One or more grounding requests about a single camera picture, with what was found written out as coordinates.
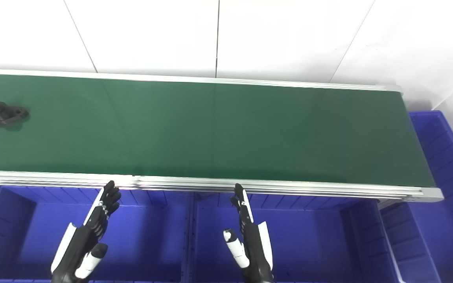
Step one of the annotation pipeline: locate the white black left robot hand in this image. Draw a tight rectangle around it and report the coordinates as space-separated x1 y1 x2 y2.
51 180 122 283

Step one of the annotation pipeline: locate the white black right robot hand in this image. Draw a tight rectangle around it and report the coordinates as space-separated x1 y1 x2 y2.
223 183 274 283

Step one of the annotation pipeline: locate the black flanged machine part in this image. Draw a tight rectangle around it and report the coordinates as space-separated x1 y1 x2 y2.
0 101 30 128

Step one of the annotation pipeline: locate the blue plastic bin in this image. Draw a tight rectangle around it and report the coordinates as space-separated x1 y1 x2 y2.
380 110 453 283
0 185 193 283
0 170 444 203
189 191 389 283

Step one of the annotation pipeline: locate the green conveyor belt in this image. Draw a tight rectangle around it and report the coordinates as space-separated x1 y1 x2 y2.
0 74 436 188

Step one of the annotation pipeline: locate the aluminium conveyor side rail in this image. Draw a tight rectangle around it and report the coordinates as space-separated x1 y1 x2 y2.
0 69 404 94

